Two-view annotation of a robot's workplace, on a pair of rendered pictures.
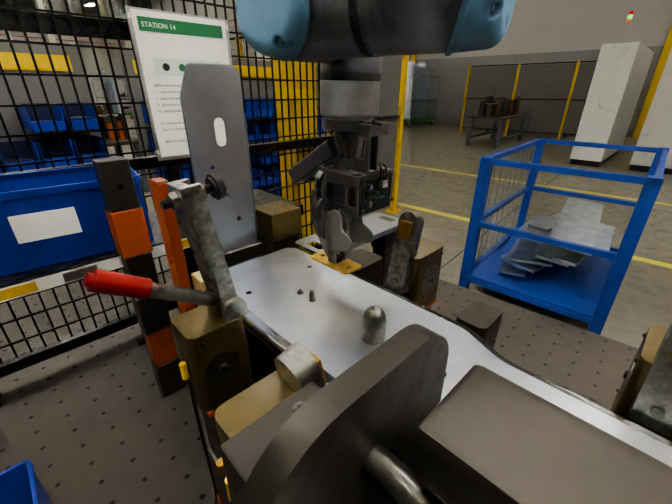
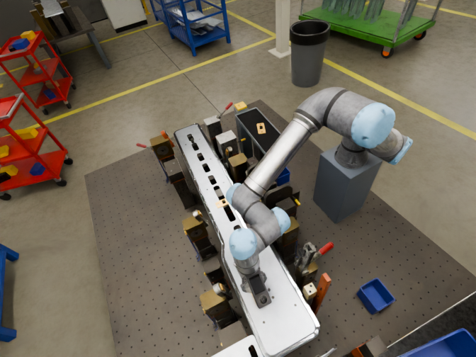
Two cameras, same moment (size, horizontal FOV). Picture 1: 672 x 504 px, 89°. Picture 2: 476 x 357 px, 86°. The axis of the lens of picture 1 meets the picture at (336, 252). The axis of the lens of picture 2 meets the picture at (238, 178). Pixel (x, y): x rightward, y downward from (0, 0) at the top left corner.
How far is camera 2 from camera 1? 106 cm
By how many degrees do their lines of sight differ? 101
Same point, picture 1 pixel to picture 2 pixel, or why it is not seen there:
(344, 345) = (264, 260)
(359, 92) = not seen: hidden behind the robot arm
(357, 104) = not seen: hidden behind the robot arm
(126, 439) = (353, 333)
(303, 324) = (275, 275)
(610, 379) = (141, 291)
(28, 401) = not seen: outside the picture
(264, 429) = (289, 205)
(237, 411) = (295, 224)
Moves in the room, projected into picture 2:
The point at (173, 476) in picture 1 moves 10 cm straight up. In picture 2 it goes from (326, 307) to (329, 301)
